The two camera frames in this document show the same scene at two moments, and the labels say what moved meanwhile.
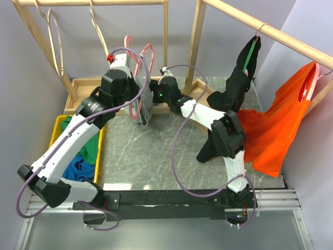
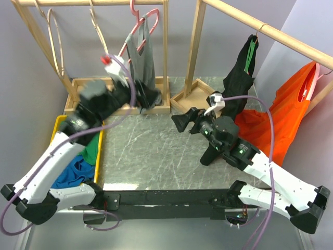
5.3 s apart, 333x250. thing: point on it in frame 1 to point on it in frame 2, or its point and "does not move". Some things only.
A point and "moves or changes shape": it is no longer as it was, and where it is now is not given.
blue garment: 77,168 does not move
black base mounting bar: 149,204 does not move
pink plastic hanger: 138,60 to 137,12
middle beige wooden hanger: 92,11 does not move
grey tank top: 137,108 moves or changes shape
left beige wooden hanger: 59,34 does not move
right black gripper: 154,86 to 195,115
